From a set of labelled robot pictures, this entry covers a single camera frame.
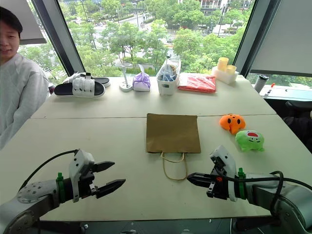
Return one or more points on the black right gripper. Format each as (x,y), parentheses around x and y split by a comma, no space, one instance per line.
(220,189)

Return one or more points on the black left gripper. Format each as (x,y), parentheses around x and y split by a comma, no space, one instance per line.
(86,185)

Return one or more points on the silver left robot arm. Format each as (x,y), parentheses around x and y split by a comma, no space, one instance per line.
(26,202)

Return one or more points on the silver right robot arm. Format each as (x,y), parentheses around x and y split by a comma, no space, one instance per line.
(280,197)

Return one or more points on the brown paper bag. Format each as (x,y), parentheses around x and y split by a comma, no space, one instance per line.
(173,134)

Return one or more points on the red plastic packet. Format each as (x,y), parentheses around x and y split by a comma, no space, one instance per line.
(197,84)

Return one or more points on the purple tied plastic bag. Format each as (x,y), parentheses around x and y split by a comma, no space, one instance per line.
(141,83)

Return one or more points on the clear plastic bag of items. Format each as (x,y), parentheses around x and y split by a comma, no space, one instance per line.
(170,70)

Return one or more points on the green right wrist clamp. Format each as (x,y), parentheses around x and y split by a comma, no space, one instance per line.
(241,184)

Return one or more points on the green wrist clamp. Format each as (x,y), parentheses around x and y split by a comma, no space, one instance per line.
(241,184)
(60,187)

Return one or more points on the green left wrist clamp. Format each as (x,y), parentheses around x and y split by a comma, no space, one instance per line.
(60,187)

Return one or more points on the green plush toy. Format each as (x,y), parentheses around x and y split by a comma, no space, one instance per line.
(249,141)

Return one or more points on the orange plush toy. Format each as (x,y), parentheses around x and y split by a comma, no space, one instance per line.
(231,123)

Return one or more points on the white and black slide sandal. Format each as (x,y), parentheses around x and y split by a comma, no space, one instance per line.
(83,89)
(103,81)

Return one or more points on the white stand with round base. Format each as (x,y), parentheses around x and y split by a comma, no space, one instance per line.
(125,85)

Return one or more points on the white plastic storage basket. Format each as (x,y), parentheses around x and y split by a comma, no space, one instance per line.
(167,86)

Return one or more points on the white foam tray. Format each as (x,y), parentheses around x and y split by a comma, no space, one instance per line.
(224,76)

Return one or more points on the grey tumbler with black lid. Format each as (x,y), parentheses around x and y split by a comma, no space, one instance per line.
(260,84)

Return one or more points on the short yellow plastic cup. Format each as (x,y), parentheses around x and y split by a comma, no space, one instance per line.
(231,70)

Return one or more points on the black office chair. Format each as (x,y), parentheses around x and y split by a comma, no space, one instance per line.
(298,119)

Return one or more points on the tall yellow plastic cup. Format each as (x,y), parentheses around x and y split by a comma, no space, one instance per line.
(222,64)

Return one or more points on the person in grey sweater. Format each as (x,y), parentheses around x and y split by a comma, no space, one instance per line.
(19,92)

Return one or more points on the white side desk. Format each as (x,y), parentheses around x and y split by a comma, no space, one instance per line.
(290,92)

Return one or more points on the grey roller blind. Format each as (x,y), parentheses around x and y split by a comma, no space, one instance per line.
(26,22)
(285,36)

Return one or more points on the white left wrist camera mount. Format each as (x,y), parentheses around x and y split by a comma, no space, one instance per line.
(80,161)

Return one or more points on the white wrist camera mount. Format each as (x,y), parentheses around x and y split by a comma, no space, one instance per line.
(80,161)
(229,163)

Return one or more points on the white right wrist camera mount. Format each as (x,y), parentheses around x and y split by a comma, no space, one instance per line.
(229,163)

